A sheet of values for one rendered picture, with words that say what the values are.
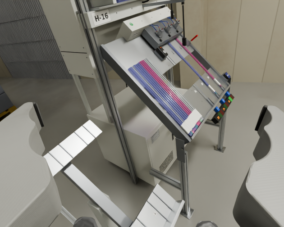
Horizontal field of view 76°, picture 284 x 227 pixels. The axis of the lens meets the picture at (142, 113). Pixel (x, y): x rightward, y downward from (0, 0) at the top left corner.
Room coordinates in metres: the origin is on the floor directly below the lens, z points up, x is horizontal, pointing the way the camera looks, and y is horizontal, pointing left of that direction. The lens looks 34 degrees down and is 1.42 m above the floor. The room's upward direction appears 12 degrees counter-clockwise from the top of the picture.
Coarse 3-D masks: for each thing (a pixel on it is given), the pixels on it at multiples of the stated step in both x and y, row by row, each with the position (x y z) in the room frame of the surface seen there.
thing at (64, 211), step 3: (63, 207) 0.32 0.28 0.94; (63, 210) 0.32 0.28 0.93; (66, 210) 0.32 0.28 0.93; (63, 213) 0.31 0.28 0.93; (66, 213) 0.31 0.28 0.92; (69, 213) 0.31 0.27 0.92; (66, 216) 0.31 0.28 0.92; (69, 216) 0.31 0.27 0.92; (72, 216) 0.31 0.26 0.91; (69, 219) 0.30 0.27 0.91; (72, 219) 0.30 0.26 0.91; (75, 219) 0.30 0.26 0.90; (72, 222) 0.29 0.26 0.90
